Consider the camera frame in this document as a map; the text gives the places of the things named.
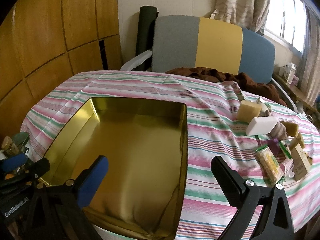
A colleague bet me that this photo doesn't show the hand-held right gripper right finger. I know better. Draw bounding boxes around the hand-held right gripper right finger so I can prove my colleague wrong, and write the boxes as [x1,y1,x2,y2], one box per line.
[211,156,295,240]

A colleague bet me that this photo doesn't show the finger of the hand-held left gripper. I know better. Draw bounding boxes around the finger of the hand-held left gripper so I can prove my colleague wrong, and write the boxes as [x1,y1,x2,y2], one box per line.
[24,158,50,182]
[0,154,27,174]

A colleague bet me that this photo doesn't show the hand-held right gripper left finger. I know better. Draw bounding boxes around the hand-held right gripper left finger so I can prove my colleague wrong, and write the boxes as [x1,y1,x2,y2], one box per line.
[25,155,112,240]

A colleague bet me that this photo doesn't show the gold metal tin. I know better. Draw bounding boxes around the gold metal tin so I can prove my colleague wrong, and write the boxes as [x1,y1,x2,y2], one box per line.
[37,97,188,240]

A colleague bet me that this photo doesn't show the large yellow sponge wedge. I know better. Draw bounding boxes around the large yellow sponge wedge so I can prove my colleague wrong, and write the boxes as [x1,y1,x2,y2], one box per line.
[282,122,299,137]

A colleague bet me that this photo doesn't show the glass jar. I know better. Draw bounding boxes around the glass jar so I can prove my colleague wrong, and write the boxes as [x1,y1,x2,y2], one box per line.
[1,135,20,155]

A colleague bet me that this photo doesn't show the green glass container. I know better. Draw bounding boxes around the green glass container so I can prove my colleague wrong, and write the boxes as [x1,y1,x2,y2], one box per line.
[12,131,30,153]

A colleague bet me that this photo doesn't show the yellow textured packet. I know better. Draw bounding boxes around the yellow textured packet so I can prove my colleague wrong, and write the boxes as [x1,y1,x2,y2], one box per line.
[255,147,284,183]

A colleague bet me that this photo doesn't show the pink green striped tablecloth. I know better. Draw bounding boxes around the pink green striped tablecloth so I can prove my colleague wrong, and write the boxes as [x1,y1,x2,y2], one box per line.
[21,70,320,240]

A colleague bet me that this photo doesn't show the purple packet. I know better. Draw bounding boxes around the purple packet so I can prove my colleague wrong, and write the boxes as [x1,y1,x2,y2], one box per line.
[267,139,280,153]

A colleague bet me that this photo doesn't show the white sponge block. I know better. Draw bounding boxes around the white sponge block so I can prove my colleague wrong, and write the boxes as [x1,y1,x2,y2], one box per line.
[245,117,279,136]

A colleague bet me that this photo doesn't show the pink hair roller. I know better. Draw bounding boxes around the pink hair roller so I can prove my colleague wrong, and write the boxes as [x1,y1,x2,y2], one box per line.
[280,159,294,178]

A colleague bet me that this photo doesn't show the green and white packet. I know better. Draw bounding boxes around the green and white packet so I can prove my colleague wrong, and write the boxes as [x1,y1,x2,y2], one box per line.
[279,141,293,159]

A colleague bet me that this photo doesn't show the small yellow sponge block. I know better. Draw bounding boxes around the small yellow sponge block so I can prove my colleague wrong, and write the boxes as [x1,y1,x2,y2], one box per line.
[237,99,263,123]

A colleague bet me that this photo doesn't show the pink striped sock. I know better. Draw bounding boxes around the pink striped sock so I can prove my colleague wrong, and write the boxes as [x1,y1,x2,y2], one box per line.
[269,122,288,140]

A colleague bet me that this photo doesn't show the beige cardboard box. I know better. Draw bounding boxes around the beige cardboard box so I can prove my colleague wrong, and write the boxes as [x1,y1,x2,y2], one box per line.
[291,145,313,182]

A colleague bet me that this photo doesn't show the yellow sponge chunk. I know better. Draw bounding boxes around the yellow sponge chunk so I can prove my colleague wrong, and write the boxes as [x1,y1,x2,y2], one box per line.
[290,132,305,149]

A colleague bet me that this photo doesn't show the brown cloth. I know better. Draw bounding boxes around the brown cloth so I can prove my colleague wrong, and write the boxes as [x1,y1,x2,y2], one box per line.
[165,67,288,107]

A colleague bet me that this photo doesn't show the wooden side table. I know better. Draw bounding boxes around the wooden side table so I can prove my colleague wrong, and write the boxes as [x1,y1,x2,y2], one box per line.
[272,72,320,113]

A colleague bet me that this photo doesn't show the white carton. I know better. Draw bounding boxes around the white carton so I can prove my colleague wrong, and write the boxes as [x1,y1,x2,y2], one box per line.
[279,64,297,85]

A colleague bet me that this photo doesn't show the wooden wardrobe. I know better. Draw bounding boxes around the wooden wardrobe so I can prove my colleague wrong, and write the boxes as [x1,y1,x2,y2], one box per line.
[0,0,123,140]

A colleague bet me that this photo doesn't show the tricolour padded chair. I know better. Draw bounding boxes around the tricolour padded chair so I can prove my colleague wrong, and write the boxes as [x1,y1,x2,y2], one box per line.
[151,15,275,84]

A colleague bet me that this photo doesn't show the beige patterned curtain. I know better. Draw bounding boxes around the beige patterned curtain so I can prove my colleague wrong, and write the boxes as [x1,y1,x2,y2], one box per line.
[210,0,273,35]
[300,5,320,110]

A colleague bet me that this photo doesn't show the dark green rolled mat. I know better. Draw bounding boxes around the dark green rolled mat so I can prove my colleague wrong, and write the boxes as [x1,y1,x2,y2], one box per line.
[135,5,159,72]

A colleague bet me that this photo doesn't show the window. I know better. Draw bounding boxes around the window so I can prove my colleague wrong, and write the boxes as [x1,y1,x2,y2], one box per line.
[264,0,313,53]

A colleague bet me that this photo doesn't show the pale grey side rail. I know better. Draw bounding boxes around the pale grey side rail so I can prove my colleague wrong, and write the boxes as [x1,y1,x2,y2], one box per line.
[120,50,153,71]
[271,77,300,112]

